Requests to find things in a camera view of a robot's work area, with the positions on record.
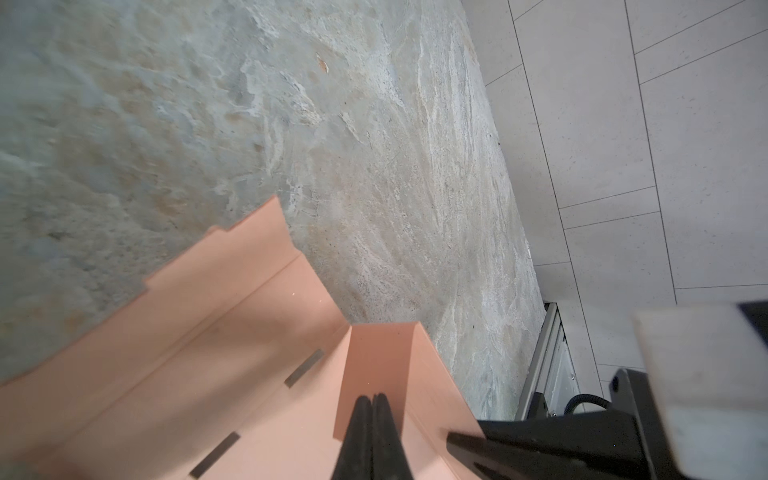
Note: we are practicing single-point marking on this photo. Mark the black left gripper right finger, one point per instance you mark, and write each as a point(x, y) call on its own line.
point(388, 461)

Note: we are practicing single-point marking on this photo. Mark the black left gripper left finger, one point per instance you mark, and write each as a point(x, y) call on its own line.
point(355, 457)

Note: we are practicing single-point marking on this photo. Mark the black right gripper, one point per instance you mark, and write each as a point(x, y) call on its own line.
point(625, 438)

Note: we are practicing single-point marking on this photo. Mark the pink paper box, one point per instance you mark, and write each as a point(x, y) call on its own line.
point(233, 363)

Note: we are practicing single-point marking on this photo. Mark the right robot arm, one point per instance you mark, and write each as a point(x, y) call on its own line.
point(698, 409)

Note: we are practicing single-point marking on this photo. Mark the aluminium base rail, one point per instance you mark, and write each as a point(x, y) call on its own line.
point(551, 380)

